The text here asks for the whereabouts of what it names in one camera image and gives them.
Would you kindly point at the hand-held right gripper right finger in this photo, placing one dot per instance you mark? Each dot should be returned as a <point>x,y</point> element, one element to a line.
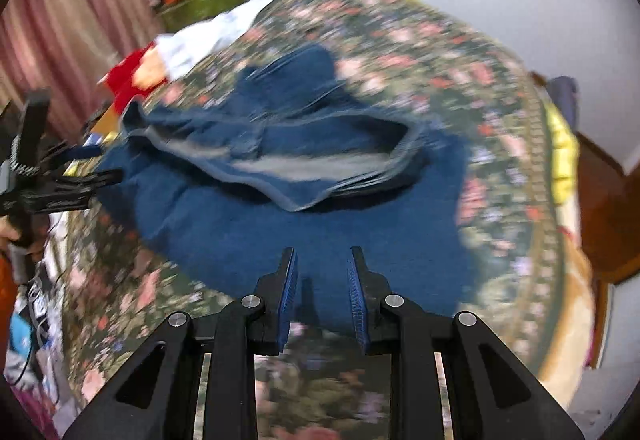
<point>357,305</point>

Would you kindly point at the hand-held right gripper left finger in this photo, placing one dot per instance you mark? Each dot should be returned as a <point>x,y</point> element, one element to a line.
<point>289,300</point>

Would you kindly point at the blue denim jacket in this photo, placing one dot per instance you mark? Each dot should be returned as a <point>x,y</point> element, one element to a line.
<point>250,240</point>

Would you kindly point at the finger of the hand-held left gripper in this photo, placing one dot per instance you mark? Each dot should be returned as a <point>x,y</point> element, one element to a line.
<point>80,190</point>
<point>80,153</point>

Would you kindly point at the striped pink curtain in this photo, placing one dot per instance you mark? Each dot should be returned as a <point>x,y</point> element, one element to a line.
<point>75,19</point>

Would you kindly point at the yellow bed sheet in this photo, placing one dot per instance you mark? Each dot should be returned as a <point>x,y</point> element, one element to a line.
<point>560,154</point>

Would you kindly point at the red plush toy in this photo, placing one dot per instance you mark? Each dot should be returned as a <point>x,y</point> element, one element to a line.
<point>127,77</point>

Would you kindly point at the beige quilt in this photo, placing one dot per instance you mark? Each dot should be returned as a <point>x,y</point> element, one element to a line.
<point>570,300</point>

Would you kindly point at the dark floral blanket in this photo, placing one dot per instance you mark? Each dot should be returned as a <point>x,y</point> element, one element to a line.
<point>425,69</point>

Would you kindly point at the white cloth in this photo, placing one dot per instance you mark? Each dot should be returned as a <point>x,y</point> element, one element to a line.
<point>215,29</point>

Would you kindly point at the green patterned cabinet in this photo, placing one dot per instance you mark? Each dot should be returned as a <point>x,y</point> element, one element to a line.
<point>200,7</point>

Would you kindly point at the person's left hand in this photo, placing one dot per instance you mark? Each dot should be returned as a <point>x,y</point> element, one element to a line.
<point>12,231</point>

